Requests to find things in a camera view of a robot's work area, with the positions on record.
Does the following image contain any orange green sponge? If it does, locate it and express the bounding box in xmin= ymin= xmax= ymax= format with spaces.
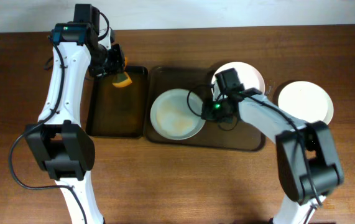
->
xmin=112 ymin=57 xmax=132 ymax=88

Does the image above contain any white pink plate top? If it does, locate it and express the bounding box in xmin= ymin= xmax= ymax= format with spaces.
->
xmin=211 ymin=62 xmax=265 ymax=93

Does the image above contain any grey white plate bottom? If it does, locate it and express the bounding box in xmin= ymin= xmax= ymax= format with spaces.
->
xmin=150 ymin=88 xmax=205 ymax=141

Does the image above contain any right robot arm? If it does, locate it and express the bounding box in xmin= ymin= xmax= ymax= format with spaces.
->
xmin=201 ymin=68 xmax=344 ymax=223

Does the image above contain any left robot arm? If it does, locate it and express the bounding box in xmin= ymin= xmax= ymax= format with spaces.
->
xmin=24 ymin=4 xmax=126 ymax=223

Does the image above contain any brown serving tray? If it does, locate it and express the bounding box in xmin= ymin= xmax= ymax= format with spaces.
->
xmin=144 ymin=67 xmax=265 ymax=152

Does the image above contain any black water tray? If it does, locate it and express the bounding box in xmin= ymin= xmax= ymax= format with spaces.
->
xmin=86 ymin=65 xmax=148 ymax=139

